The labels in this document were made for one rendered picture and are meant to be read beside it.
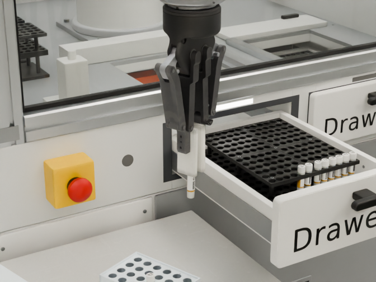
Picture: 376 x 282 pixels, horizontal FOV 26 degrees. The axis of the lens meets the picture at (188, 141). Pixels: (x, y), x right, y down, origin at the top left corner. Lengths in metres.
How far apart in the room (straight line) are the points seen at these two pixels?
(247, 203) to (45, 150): 0.33
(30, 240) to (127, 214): 0.18
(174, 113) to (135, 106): 0.32
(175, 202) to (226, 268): 0.22
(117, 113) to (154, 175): 0.14
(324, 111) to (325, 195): 0.41
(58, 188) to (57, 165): 0.04
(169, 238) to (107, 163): 0.16
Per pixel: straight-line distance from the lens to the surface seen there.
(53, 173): 1.29
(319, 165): 1.31
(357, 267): 1.85
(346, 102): 1.61
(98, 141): 1.35
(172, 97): 1.04
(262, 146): 1.38
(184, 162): 1.12
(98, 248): 1.36
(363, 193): 1.22
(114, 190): 1.40
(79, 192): 1.29
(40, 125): 1.31
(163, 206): 1.46
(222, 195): 1.31
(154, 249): 1.35
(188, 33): 1.03
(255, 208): 1.23
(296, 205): 1.16
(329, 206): 1.20
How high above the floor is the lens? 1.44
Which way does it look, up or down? 23 degrees down
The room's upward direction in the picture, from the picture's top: straight up
